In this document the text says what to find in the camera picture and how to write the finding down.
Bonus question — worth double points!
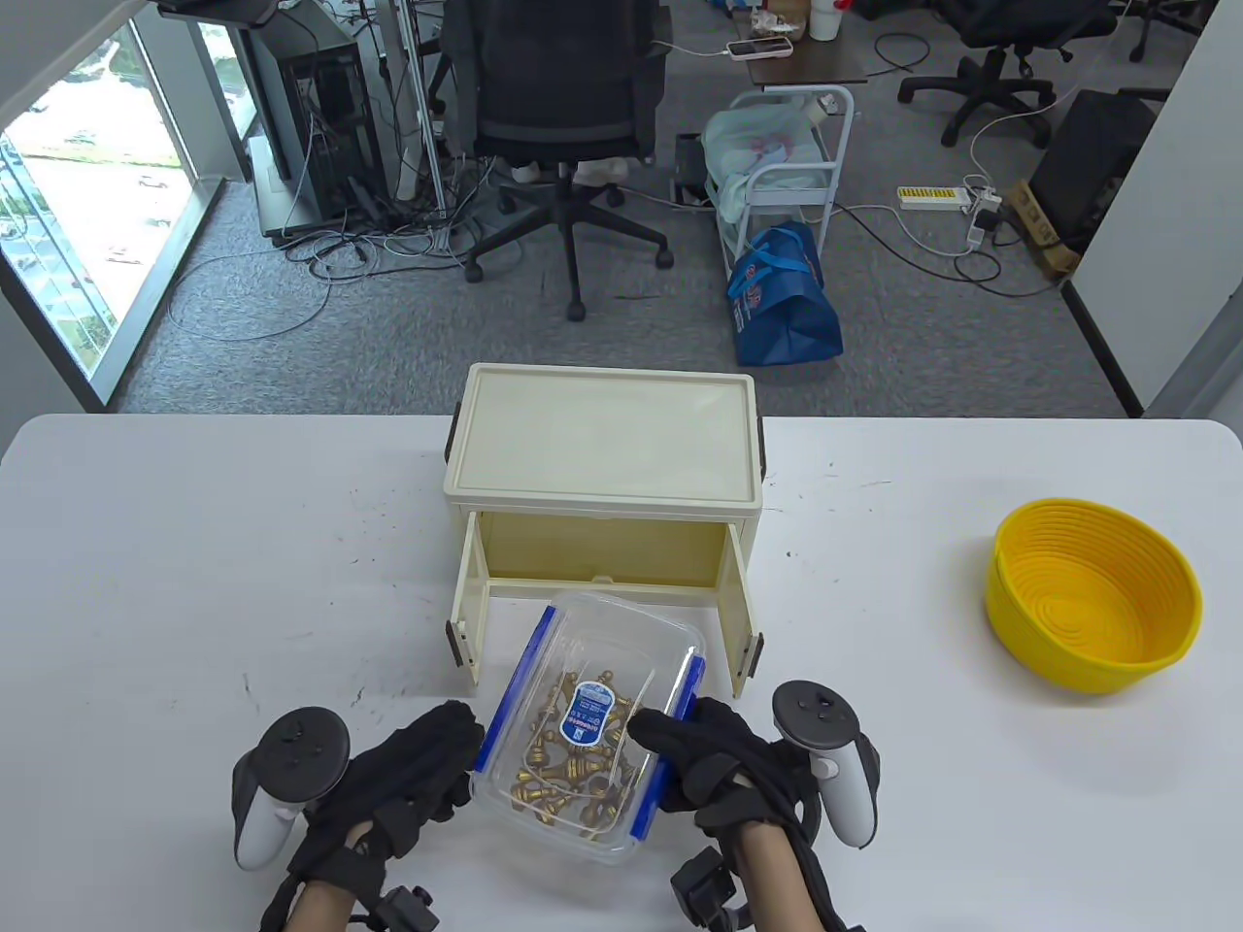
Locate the person's right forearm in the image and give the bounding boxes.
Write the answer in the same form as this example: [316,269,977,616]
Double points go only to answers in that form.
[728,825,826,932]

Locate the cream plastic cabinet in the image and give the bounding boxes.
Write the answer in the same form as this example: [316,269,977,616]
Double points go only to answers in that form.
[444,363,770,702]

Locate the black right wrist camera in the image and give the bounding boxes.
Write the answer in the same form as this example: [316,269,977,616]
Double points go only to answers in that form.
[670,847,754,932]

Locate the black white left hand controller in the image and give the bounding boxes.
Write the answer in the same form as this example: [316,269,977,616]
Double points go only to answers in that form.
[231,707,352,872]

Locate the black white right hand controller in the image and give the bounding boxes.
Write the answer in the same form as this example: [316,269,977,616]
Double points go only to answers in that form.
[772,680,883,849]

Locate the black mesh office chair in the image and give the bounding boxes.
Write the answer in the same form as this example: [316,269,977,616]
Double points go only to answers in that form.
[427,0,676,323]

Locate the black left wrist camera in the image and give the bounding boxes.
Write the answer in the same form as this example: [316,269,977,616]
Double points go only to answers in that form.
[354,882,438,932]

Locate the pile of gold chess pieces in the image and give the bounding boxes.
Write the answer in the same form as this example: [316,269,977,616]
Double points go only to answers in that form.
[510,668,650,838]

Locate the white desk leg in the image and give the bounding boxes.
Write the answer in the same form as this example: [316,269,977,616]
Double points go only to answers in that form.
[388,0,448,219]

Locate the person's left forearm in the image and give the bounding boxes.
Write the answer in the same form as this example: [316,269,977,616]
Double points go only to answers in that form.
[282,874,358,932]

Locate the pale green plastic bag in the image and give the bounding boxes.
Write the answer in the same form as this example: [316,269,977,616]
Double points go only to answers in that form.
[701,105,826,219]

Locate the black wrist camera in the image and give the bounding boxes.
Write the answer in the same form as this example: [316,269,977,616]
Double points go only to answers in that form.
[354,882,438,932]
[670,847,754,932]

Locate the dark brown side table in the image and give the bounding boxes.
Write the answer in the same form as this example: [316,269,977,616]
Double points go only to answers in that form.
[730,5,868,90]

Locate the blue shopping bag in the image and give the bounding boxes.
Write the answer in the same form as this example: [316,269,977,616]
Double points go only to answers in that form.
[726,221,844,368]

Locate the tangle of black cables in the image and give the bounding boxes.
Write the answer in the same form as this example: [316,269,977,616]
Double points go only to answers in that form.
[165,146,487,341]

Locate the black computer tower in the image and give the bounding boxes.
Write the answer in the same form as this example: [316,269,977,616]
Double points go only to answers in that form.
[277,44,385,229]

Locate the person's right hand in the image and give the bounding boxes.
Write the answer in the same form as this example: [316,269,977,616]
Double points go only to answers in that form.
[628,697,826,838]

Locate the person's left hand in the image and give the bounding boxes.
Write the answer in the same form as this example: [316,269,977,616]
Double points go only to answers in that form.
[286,701,485,909]

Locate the yellow ribbed bowl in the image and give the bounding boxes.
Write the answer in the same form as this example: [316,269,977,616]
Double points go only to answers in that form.
[986,498,1205,695]

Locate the brown snack bag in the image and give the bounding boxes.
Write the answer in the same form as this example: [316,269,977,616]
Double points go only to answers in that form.
[753,0,812,40]

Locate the clear plastic box blue clips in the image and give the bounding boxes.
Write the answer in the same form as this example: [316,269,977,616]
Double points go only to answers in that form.
[472,589,708,866]

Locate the black box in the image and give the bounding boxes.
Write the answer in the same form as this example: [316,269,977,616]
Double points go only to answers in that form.
[1027,89,1159,255]

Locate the white rolling cart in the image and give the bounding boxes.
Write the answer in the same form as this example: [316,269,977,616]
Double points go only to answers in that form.
[717,85,856,283]

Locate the black white hand controller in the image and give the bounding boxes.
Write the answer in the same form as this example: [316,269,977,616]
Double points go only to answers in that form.
[231,707,352,872]
[772,680,883,849]

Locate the large glass window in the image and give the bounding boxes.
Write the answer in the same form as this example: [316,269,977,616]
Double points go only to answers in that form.
[0,19,210,384]

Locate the brown cardboard box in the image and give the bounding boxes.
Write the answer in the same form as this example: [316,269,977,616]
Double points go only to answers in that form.
[1008,183,1081,280]

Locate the clear plastic lid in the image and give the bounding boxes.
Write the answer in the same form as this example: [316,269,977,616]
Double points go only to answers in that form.
[476,589,708,855]

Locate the small black device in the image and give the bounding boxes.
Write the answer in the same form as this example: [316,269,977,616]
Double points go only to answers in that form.
[675,134,715,207]

